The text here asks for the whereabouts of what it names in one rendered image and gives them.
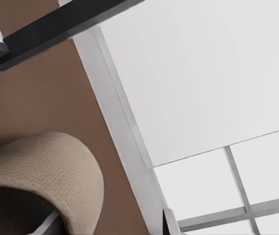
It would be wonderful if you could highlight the silver frame post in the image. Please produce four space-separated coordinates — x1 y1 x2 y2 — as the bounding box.
223 145 260 235
178 195 279 233

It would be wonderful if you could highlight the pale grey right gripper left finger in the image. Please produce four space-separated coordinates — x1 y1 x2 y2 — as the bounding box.
32 211 61 235

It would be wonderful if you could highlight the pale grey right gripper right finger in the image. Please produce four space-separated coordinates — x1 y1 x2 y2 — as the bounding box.
162 207 182 235

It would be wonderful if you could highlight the black and silver shoe rack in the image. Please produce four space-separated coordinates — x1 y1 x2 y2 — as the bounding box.
0 0 146 72

